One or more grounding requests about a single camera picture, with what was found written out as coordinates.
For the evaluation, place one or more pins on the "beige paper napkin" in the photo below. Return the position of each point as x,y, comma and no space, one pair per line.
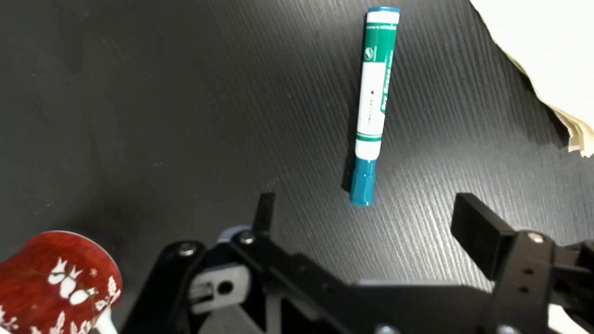
549,55

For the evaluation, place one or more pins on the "green dry erase marker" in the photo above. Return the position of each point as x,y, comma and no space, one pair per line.
373,98

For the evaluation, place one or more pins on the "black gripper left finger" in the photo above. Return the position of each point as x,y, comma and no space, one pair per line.
271,265

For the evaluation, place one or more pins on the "maroon mug with white inside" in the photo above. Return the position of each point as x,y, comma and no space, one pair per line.
55,283

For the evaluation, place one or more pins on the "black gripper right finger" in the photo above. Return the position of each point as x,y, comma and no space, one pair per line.
512,259

